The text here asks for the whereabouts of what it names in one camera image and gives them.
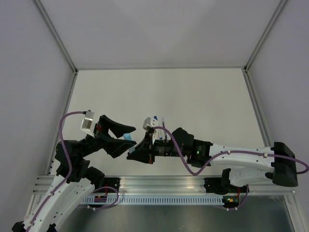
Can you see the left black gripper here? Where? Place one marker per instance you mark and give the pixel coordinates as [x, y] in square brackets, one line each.
[115, 147]

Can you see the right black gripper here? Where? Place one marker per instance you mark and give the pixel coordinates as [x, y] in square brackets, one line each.
[145, 151]

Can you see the light blue eraser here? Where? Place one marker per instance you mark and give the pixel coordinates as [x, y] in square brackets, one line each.
[127, 136]

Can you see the purple ink pen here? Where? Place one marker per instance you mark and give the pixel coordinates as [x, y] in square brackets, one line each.
[164, 126]

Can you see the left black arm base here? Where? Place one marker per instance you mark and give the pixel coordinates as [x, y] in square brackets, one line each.
[106, 182]

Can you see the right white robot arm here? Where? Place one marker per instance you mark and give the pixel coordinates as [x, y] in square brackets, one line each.
[244, 166]

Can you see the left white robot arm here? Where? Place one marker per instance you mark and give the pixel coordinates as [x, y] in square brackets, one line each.
[75, 178]

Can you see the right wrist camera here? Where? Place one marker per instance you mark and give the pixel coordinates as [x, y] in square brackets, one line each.
[149, 125]

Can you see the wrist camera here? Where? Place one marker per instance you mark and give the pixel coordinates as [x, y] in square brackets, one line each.
[87, 123]
[149, 125]

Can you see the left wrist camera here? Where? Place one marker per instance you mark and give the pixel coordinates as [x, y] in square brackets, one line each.
[87, 123]

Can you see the aluminium mounting rail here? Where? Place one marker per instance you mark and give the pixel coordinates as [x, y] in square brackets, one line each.
[185, 185]

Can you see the white slotted cable duct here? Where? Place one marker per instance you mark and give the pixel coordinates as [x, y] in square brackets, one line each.
[153, 200]

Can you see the left aluminium frame post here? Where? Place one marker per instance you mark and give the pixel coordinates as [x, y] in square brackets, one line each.
[54, 33]

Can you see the aluminium frame post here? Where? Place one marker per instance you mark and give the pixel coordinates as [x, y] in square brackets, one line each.
[54, 33]
[270, 25]

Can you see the right aluminium frame post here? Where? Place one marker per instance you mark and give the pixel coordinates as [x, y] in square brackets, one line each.
[270, 25]

